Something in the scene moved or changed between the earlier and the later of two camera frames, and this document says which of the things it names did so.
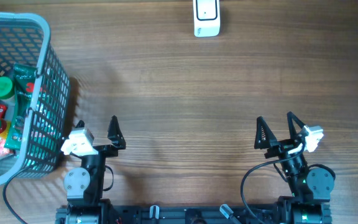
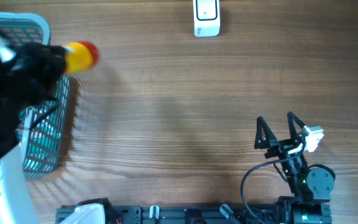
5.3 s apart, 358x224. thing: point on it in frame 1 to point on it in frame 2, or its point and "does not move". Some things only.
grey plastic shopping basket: x=10 y=38 does not move
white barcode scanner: x=206 y=18 does not move
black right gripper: x=280 y=147 does not move
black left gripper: x=115 y=136 to x=41 y=55
